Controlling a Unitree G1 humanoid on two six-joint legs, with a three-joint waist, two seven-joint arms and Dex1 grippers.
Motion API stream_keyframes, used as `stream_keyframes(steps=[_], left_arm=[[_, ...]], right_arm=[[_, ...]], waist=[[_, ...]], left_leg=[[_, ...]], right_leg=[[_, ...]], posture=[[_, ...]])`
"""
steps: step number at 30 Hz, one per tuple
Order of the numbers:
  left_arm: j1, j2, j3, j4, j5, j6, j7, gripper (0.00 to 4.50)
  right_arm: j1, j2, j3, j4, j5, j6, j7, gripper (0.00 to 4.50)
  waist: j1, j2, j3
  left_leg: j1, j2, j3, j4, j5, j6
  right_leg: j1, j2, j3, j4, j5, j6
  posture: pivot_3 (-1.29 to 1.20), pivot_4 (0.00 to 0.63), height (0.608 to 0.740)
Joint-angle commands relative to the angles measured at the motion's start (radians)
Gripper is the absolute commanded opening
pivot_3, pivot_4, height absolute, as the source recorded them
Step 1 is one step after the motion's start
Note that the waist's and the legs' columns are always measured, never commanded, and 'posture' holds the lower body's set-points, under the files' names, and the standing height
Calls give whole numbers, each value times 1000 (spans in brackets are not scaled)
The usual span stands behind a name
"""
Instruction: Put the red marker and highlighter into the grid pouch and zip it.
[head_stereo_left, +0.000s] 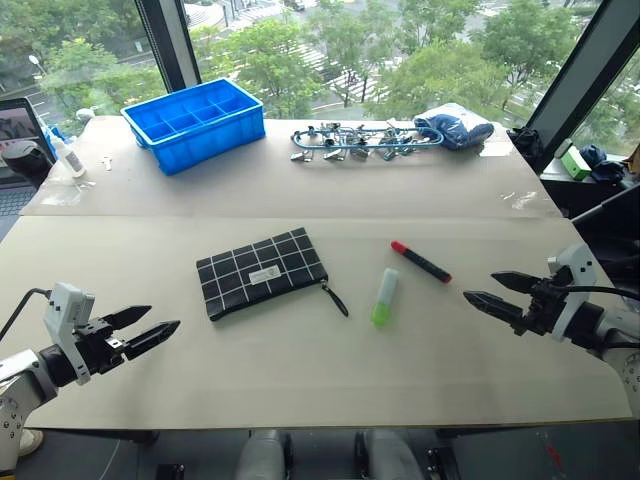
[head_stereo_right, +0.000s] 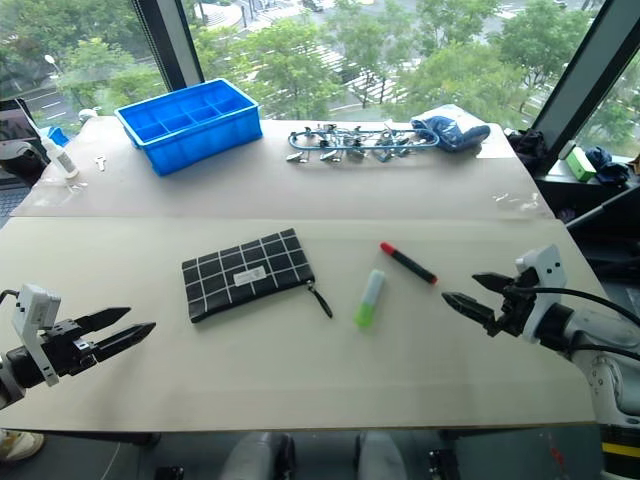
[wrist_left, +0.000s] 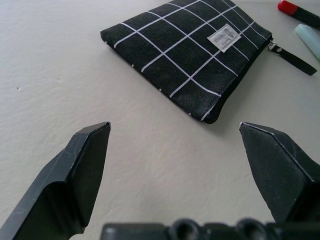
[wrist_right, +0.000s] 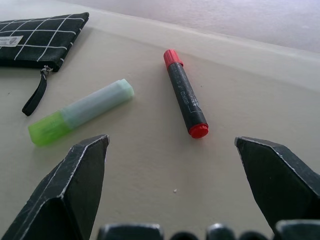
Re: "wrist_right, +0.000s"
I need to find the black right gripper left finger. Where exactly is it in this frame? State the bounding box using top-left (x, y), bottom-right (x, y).
top-left (0, 134), bottom-right (111, 240)

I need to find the black white-grid pencil case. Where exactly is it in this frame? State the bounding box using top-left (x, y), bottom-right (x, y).
top-left (0, 11), bottom-right (90, 117)

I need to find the green highlighter pen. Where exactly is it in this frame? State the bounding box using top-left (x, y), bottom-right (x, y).
top-left (27, 78), bottom-right (135, 147)

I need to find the black marker with red cap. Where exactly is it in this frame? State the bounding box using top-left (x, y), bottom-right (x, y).
top-left (163, 48), bottom-right (209, 139)

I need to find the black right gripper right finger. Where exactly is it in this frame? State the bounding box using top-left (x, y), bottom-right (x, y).
top-left (234, 136), bottom-right (320, 233)

